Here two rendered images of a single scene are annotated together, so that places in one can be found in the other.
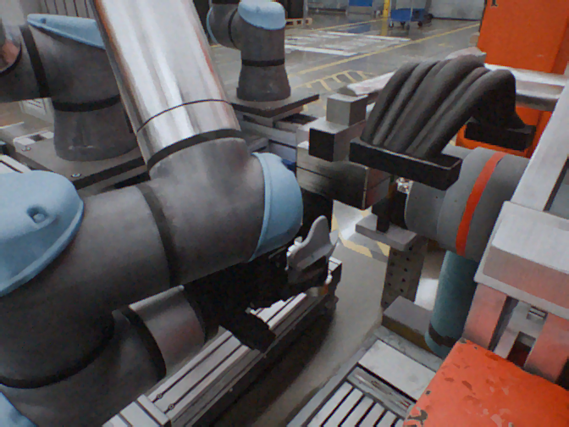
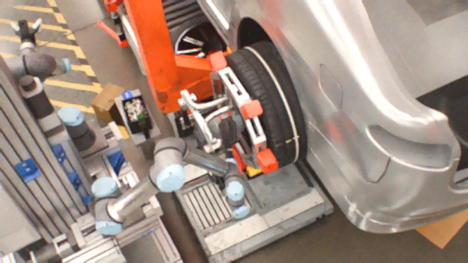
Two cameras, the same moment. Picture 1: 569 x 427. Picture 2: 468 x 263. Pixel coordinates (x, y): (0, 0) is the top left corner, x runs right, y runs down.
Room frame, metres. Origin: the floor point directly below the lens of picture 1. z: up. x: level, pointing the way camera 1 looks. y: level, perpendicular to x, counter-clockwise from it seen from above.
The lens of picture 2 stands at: (-0.49, 1.29, 3.14)
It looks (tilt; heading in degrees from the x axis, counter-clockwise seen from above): 53 degrees down; 299
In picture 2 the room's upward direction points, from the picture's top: 8 degrees counter-clockwise
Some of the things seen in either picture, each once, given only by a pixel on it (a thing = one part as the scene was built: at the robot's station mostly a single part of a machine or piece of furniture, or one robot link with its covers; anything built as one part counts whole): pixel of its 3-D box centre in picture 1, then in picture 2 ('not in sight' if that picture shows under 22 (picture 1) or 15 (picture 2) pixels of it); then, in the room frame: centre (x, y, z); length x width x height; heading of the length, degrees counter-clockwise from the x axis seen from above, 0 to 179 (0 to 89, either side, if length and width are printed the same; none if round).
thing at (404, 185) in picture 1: (410, 193); (136, 113); (1.12, -0.39, 0.51); 0.20 x 0.14 x 0.13; 131
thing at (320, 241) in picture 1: (318, 238); not in sight; (0.37, -0.04, 0.85); 0.09 x 0.03 x 0.06; 131
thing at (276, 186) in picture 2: not in sight; (269, 161); (0.27, -0.46, 0.32); 0.40 x 0.30 x 0.28; 138
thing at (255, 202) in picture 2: not in sight; (267, 171); (0.32, -0.49, 0.13); 0.50 x 0.36 x 0.10; 138
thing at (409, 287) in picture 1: (406, 260); (143, 135); (1.18, -0.44, 0.21); 0.10 x 0.10 x 0.42; 48
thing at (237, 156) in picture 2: not in sight; (248, 154); (0.36, -0.36, 0.48); 0.16 x 0.12 x 0.17; 48
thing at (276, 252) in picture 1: (230, 271); (222, 179); (0.31, 0.05, 0.86); 0.12 x 0.08 x 0.09; 139
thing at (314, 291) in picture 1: (316, 236); not in sight; (0.41, -0.04, 0.83); 0.04 x 0.04 x 0.16
